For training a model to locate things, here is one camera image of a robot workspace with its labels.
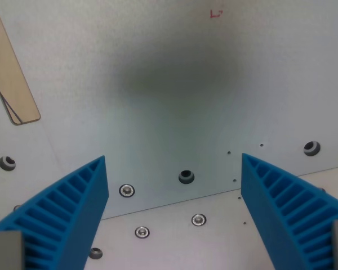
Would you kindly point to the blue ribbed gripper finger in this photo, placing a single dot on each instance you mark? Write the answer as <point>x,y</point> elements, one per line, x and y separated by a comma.
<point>81,202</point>
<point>256,197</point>

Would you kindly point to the silver hex socket screw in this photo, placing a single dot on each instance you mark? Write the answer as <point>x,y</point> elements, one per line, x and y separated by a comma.
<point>199,219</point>
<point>127,190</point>
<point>142,232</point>

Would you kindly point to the light wooden board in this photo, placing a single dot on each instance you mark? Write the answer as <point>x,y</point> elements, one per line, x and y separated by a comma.
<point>8,70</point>

